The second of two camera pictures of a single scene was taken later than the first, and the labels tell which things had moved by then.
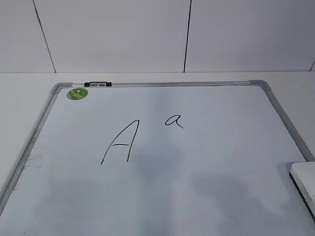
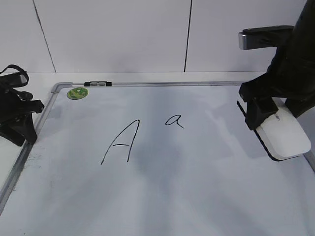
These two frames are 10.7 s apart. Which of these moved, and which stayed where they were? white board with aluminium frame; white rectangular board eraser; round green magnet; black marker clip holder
Moved: white rectangular board eraser
Stayed: round green magnet; black marker clip holder; white board with aluminium frame
